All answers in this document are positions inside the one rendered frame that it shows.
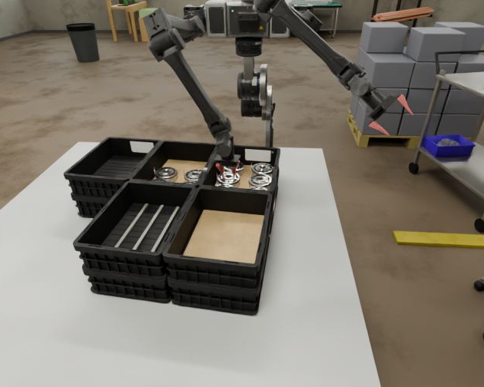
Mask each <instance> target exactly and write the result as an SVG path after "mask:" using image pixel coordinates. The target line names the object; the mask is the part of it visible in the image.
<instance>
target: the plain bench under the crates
mask: <svg viewBox="0 0 484 387"><path fill-rule="evenodd" d="M98 144H100V143H96V142H78V143H77V144H76V145H75V146H73V147H72V148H71V149H70V150H69V151H68V152H66V153H65V154H64V155H63V156H62V157H60V158H59V159H58V160H57V161H56V162H55V163H53V164H52V165H51V166H50V167H49V168H48V169H47V170H46V171H45V172H44V173H42V174H41V175H40V176H39V177H38V178H36V179H35V180H34V181H33V182H32V183H31V184H29V185H28V186H27V187H26V188H25V189H24V190H23V191H22V192H21V193H20V194H18V195H17V196H16V197H15V198H14V199H12V200H11V201H10V202H9V203H8V204H6V205H5V206H4V207H3V208H2V209H1V210H0V387H381V386H380V381H379V377H378V374H377V370H376V365H375V362H374V358H373V353H372V349H371V345H370V340H369V336H368V333H367V330H366V324H365V321H364V318H363V312H362V309H361V305H360V300H359V297H358V293H357V289H356V284H355V280H354V277H353V271H352V268H351V265H350V259H349V256H348V252H347V249H346V244H345V240H344V237H343V231H342V227H341V224H340V218H339V215H338V212H337V208H336V203H335V200H334V196H333V191H332V187H331V184H330V178H329V174H328V171H327V166H326V162H325V159H324V155H323V150H322V149H320V148H292V147H278V148H280V161H279V168H280V174H279V179H278V185H277V186H278V191H277V200H276V206H275V211H274V215H273V224H272V229H271V234H270V235H269V237H270V242H269V247H268V253H267V261H266V266H265V271H264V280H263V285H262V290H261V294H260V304H259V309H258V312H257V314H255V315H250V314H244V313H234V312H228V311H222V310H216V309H206V308H200V307H195V306H185V305H179V304H174V303H172V301H171V300H170V301H168V302H166V303H163V302H158V301H152V300H146V299H136V298H131V297H125V296H115V295H109V294H103V293H93V292H92V291H91V286H92V285H91V283H89V282H88V278H89V276H86V275H84V273H83V270H82V265H83V264H84V262H83V260H82V259H80V258H79V255H80V252H78V251H75V248H74V247H73V241H74V240H75V239H76V238H77V237H78V235H79V234H80V233H81V232H82V231H83V230H84V228H85V227H86V226H87V225H88V224H89V223H90V222H91V221H92V220H93V219H94V217H84V216H79V215H78V212H79V210H78V208H77V207H76V206H75V205H76V201H73V200H72V198H71V192H72V190H71V187H69V186H68V185H69V181H68V180H66V179H65V177H64V174H63V173H64V172H65V171H66V170H67V169H68V168H70V167H71V166H72V165H73V164H75V163H76V162H77V161H79V160H80V159H81V158H82V157H83V156H84V155H86V154H87V153H88V152H89V151H91V150H92V149H93V148H94V147H96V146H97V145H98ZM171 299H172V297H171Z"/></svg>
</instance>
